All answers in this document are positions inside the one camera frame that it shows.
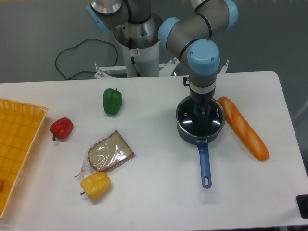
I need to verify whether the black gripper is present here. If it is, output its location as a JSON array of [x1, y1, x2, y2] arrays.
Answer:
[[183, 77, 216, 127]]

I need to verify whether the glass lid blue knob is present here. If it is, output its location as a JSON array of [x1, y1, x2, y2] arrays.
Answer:
[[176, 99, 225, 137]]

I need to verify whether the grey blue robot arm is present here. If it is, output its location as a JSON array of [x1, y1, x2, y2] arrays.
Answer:
[[86, 0, 238, 124]]

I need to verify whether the orange baguette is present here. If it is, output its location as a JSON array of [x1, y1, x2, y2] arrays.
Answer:
[[218, 96, 269, 161]]

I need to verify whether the green bell pepper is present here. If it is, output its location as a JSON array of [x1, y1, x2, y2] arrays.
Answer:
[[103, 88, 123, 116]]

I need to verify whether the bread slice in plastic bag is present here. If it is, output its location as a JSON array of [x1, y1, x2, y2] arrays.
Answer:
[[75, 130, 135, 179]]

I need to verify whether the yellow bell pepper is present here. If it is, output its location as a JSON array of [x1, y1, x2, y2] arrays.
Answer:
[[80, 172, 111, 201]]

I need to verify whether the black object at table corner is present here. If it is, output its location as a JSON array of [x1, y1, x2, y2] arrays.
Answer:
[[296, 194, 308, 219]]

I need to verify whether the red bell pepper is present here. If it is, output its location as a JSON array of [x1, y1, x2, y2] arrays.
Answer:
[[50, 117, 74, 141]]

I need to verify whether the yellow plastic basket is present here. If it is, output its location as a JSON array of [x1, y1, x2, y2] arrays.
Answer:
[[0, 98, 48, 218]]

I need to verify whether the blue saucepan with handle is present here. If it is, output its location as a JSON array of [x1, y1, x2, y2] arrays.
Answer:
[[175, 93, 226, 189]]

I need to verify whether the black cable on floor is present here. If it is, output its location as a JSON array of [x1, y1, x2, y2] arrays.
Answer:
[[55, 38, 119, 81]]

